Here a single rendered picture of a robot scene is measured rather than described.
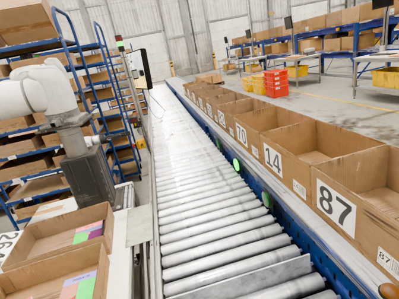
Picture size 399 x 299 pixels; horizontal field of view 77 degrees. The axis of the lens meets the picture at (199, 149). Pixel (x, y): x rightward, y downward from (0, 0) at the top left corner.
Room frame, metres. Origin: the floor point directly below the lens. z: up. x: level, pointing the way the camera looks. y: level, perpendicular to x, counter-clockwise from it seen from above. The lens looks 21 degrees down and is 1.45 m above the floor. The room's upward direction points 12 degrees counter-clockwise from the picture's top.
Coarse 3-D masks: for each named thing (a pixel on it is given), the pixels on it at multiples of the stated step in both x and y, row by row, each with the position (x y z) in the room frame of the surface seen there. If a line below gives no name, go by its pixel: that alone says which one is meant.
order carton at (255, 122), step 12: (276, 108) 1.52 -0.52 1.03; (240, 120) 1.49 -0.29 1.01; (252, 120) 1.50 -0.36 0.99; (264, 120) 1.51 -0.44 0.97; (276, 120) 1.52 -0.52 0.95; (288, 120) 1.39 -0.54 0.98; (300, 120) 1.26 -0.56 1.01; (252, 132) 1.18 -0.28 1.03; (240, 144) 1.40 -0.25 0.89; (252, 144) 1.20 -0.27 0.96
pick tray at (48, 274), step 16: (64, 256) 0.78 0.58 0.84; (80, 256) 0.78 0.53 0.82; (96, 256) 0.79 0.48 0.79; (16, 272) 0.74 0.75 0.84; (32, 272) 0.75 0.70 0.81; (48, 272) 0.76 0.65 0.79; (64, 272) 0.77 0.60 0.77; (80, 272) 0.76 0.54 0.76; (0, 288) 0.72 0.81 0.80; (16, 288) 0.74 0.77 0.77; (32, 288) 0.73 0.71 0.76; (48, 288) 0.72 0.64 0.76; (96, 288) 0.59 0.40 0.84
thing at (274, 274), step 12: (276, 264) 0.58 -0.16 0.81; (288, 264) 0.58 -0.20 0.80; (300, 264) 0.58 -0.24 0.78; (240, 276) 0.56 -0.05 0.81; (252, 276) 0.56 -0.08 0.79; (264, 276) 0.57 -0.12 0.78; (276, 276) 0.57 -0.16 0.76; (288, 276) 0.58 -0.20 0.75; (300, 276) 0.58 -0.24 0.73; (204, 288) 0.54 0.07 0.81; (216, 288) 0.55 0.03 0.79; (228, 288) 0.55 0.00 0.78; (240, 288) 0.56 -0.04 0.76; (252, 288) 0.56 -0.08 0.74; (264, 288) 0.57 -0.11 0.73
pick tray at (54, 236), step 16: (96, 208) 1.10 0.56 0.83; (32, 224) 1.04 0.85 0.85; (48, 224) 1.05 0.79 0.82; (64, 224) 1.07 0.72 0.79; (80, 224) 1.08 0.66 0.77; (112, 224) 1.02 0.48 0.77; (32, 240) 1.01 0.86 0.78; (48, 240) 1.01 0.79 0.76; (64, 240) 0.99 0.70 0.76; (96, 240) 0.83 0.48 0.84; (112, 240) 0.92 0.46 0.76; (16, 256) 0.87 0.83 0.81; (32, 256) 0.92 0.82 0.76; (48, 256) 0.80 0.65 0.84
